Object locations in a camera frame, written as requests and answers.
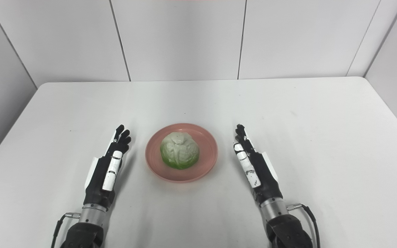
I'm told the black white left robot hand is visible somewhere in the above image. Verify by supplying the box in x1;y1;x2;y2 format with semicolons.
83;124;132;210

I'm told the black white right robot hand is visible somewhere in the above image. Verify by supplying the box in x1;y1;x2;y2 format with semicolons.
233;124;284;207

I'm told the pink round plate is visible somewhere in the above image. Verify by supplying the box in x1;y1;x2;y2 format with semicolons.
145;123;218;183

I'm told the green white cabbage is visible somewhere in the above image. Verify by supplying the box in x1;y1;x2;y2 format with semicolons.
160;132;200;170

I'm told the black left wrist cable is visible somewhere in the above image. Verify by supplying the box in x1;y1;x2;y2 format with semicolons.
50;213;81;248

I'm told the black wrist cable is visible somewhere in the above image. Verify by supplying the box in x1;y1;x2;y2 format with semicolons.
286;203;320;248
50;213;81;248

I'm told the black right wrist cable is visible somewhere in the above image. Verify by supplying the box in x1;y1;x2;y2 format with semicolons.
286;203;320;248

